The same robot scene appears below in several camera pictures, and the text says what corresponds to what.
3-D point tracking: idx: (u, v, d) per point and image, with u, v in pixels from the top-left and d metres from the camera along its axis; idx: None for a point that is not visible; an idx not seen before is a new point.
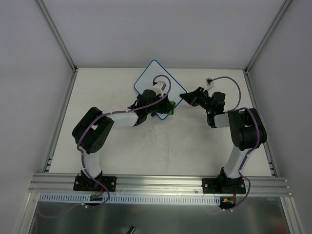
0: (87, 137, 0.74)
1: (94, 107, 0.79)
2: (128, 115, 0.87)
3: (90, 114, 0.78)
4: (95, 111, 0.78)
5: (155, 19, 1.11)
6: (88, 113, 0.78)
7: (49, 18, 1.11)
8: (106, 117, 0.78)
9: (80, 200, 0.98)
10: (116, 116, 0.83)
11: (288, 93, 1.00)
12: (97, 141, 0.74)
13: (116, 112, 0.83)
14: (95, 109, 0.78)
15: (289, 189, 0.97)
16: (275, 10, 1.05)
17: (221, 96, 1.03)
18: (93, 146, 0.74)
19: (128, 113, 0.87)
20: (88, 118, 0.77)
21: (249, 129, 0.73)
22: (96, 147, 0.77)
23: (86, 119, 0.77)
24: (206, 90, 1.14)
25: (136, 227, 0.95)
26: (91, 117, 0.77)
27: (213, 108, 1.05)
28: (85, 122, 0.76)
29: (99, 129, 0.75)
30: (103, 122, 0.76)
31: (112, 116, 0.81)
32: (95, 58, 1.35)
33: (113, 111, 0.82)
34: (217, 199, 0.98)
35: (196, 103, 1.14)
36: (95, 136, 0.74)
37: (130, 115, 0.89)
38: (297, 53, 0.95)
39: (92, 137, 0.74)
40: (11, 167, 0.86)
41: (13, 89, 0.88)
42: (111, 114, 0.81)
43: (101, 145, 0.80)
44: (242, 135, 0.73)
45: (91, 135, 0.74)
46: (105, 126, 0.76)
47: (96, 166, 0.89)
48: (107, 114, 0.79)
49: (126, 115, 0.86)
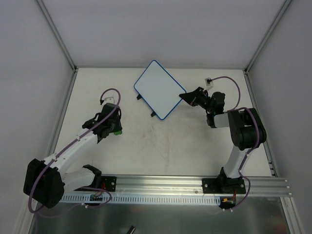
0: (38, 195, 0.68)
1: (34, 160, 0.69)
2: (81, 144, 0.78)
3: (31, 170, 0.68)
4: (36, 165, 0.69)
5: (154, 19, 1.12)
6: (29, 171, 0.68)
7: (50, 19, 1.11)
8: (50, 169, 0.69)
9: (80, 200, 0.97)
10: (65, 155, 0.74)
11: (289, 93, 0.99)
12: (49, 197, 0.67)
13: (61, 153, 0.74)
14: (35, 163, 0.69)
15: (289, 189, 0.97)
16: (276, 10, 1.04)
17: (221, 97, 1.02)
18: (48, 203, 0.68)
19: (79, 143, 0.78)
20: (31, 174, 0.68)
21: (249, 129, 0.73)
22: (56, 199, 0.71)
23: (29, 177, 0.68)
24: (206, 90, 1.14)
25: (136, 227, 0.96)
26: (34, 173, 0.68)
27: (213, 108, 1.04)
28: (30, 181, 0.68)
29: (47, 185, 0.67)
30: (48, 176, 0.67)
31: (58, 162, 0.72)
32: (95, 58, 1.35)
33: (57, 155, 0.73)
34: (217, 199, 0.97)
35: (195, 103, 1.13)
36: (47, 194, 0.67)
37: (84, 141, 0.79)
38: (297, 53, 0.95)
39: (44, 194, 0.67)
40: (11, 167, 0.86)
41: (13, 89, 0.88)
42: (56, 159, 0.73)
43: (62, 192, 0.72)
44: (242, 135, 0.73)
45: (42, 192, 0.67)
46: (51, 181, 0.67)
47: (86, 177, 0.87)
48: (51, 163, 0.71)
49: (80, 144, 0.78)
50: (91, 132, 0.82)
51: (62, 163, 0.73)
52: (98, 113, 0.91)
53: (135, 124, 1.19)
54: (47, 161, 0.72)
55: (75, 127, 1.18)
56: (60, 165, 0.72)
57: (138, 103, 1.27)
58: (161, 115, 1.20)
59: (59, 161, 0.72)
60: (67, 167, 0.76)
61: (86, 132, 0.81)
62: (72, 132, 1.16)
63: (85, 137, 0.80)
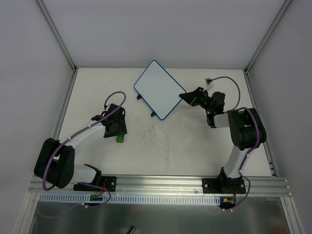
0: (50, 174, 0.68)
1: (48, 139, 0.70)
2: (92, 131, 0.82)
3: (46, 148, 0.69)
4: (50, 143, 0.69)
5: (154, 19, 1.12)
6: (43, 149, 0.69)
7: (49, 18, 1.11)
8: (65, 147, 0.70)
9: (80, 200, 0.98)
10: (77, 138, 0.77)
11: (289, 93, 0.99)
12: (62, 175, 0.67)
13: (74, 135, 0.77)
14: (50, 141, 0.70)
15: (289, 189, 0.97)
16: (275, 10, 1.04)
17: (221, 97, 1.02)
18: (59, 182, 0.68)
19: (90, 129, 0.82)
20: (45, 153, 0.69)
21: (249, 129, 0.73)
22: (67, 179, 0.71)
23: (44, 155, 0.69)
24: (206, 90, 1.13)
25: (136, 227, 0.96)
26: (48, 150, 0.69)
27: (213, 108, 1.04)
28: (45, 158, 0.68)
29: (61, 163, 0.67)
30: (63, 153, 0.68)
31: (72, 141, 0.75)
32: (95, 58, 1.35)
33: (71, 136, 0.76)
34: (217, 199, 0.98)
35: (195, 103, 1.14)
36: (59, 172, 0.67)
37: (94, 129, 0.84)
38: (297, 53, 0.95)
39: (56, 173, 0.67)
40: (11, 166, 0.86)
41: (13, 89, 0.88)
42: (71, 139, 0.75)
43: (71, 173, 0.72)
44: (242, 135, 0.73)
45: (55, 171, 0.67)
46: (66, 158, 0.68)
47: (87, 174, 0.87)
48: (66, 142, 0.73)
49: (90, 131, 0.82)
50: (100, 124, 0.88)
51: (76, 143, 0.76)
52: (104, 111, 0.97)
53: (135, 124, 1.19)
54: (62, 140, 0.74)
55: (75, 128, 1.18)
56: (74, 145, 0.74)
57: (138, 103, 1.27)
58: (161, 115, 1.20)
59: (73, 141, 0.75)
60: (77, 150, 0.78)
61: (96, 122, 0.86)
62: (72, 132, 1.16)
63: (95, 126, 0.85)
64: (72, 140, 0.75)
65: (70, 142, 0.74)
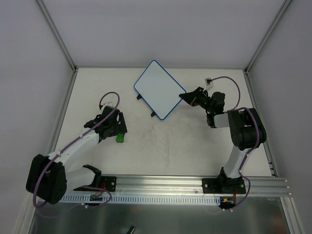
0: (41, 191, 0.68)
1: (37, 156, 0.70)
2: (84, 141, 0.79)
3: (35, 165, 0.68)
4: (40, 160, 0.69)
5: (155, 19, 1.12)
6: (33, 165, 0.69)
7: (49, 18, 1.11)
8: (54, 164, 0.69)
9: (80, 200, 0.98)
10: (68, 151, 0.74)
11: (289, 93, 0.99)
12: (52, 192, 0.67)
13: (65, 148, 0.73)
14: (40, 157, 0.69)
15: (289, 189, 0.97)
16: (276, 10, 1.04)
17: (221, 97, 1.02)
18: (50, 199, 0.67)
19: (82, 140, 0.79)
20: (34, 170, 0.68)
21: (249, 129, 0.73)
22: (58, 194, 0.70)
23: (34, 172, 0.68)
24: (206, 90, 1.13)
25: (136, 227, 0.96)
26: (38, 167, 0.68)
27: (213, 108, 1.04)
28: (35, 175, 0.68)
29: (51, 180, 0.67)
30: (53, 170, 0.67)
31: (62, 156, 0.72)
32: (95, 58, 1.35)
33: (61, 150, 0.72)
34: (216, 199, 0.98)
35: (195, 103, 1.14)
36: (49, 189, 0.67)
37: (86, 139, 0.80)
38: (297, 53, 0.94)
39: (47, 190, 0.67)
40: (11, 166, 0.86)
41: (13, 89, 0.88)
42: (61, 154, 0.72)
43: (63, 188, 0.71)
44: (242, 135, 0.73)
45: (45, 188, 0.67)
46: (55, 175, 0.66)
47: (86, 178, 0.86)
48: (56, 158, 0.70)
49: (83, 141, 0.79)
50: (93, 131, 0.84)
51: (67, 157, 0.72)
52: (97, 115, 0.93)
53: (135, 124, 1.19)
54: (51, 156, 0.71)
55: (74, 128, 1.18)
56: (65, 160, 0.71)
57: (138, 103, 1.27)
58: (161, 115, 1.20)
59: (63, 155, 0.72)
60: (69, 163, 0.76)
61: (88, 130, 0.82)
62: (72, 132, 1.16)
63: (87, 135, 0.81)
64: (62, 155, 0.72)
65: (61, 156, 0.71)
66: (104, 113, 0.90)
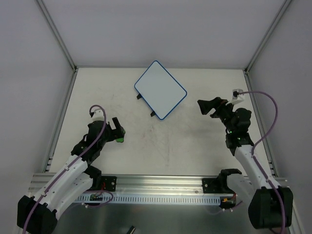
0: (31, 228, 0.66)
1: (24, 197, 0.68)
2: (70, 173, 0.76)
3: (22, 206, 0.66)
4: (27, 201, 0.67)
5: (155, 18, 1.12)
6: (19, 206, 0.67)
7: (49, 18, 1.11)
8: (41, 205, 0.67)
9: (80, 200, 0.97)
10: (54, 188, 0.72)
11: (290, 93, 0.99)
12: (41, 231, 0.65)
13: (49, 186, 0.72)
14: (27, 198, 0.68)
15: (289, 189, 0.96)
16: (276, 9, 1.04)
17: (246, 115, 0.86)
18: None
19: (68, 172, 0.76)
20: (22, 212, 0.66)
21: (274, 217, 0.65)
22: (51, 228, 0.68)
23: (21, 213, 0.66)
24: (231, 103, 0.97)
25: (136, 227, 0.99)
26: (25, 209, 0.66)
27: (234, 126, 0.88)
28: (23, 215, 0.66)
29: (39, 220, 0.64)
30: (40, 211, 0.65)
31: (48, 196, 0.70)
32: (95, 58, 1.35)
33: (46, 190, 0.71)
34: (217, 199, 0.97)
35: (216, 115, 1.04)
36: (38, 227, 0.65)
37: (72, 170, 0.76)
38: (299, 52, 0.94)
39: (36, 228, 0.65)
40: (11, 166, 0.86)
41: (12, 88, 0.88)
42: (46, 194, 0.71)
43: (56, 221, 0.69)
44: (263, 222, 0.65)
45: (34, 226, 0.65)
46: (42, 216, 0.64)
47: (85, 187, 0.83)
48: (41, 199, 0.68)
49: (68, 173, 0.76)
50: (79, 160, 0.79)
51: (52, 196, 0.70)
52: (85, 135, 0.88)
53: (136, 124, 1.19)
54: (37, 197, 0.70)
55: (74, 127, 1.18)
56: (49, 199, 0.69)
57: (138, 103, 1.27)
58: (161, 115, 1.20)
59: (48, 195, 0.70)
60: (60, 198, 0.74)
61: (74, 160, 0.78)
62: (72, 132, 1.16)
63: (73, 165, 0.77)
64: (48, 194, 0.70)
65: (47, 196, 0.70)
66: (90, 134, 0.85)
